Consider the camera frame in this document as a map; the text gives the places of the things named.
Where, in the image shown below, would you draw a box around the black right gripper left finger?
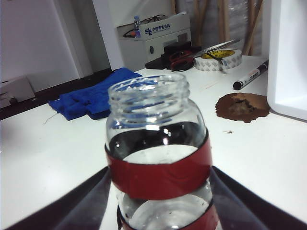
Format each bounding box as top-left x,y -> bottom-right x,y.
7,166 -> 112,230

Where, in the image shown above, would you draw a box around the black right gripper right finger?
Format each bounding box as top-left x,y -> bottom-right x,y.
211,165 -> 307,230

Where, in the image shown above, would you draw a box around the glass bottle with red belts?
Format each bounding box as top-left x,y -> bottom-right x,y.
104,73 -> 220,230

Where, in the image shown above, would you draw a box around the white water dispenser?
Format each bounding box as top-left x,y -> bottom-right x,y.
267,0 -> 307,121

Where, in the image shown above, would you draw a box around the small plastic water bottle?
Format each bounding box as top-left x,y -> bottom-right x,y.
133,16 -> 141,39

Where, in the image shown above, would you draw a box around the brown stain patch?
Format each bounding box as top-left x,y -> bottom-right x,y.
215,92 -> 271,124

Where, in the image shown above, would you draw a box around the blue cloth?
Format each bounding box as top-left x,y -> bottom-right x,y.
48,67 -> 143,121

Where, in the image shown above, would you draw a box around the black marker pen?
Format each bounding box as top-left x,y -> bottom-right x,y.
233,59 -> 269,91

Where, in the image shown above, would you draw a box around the white cardboard box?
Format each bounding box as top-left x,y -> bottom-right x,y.
0,76 -> 36,109

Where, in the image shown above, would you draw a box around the white tape roll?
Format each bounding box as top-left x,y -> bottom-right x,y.
194,48 -> 242,72

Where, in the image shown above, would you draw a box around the white control cabinet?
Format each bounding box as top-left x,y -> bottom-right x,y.
117,11 -> 192,72

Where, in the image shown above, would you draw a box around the red handled scissors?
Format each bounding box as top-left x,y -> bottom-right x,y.
169,39 -> 242,72

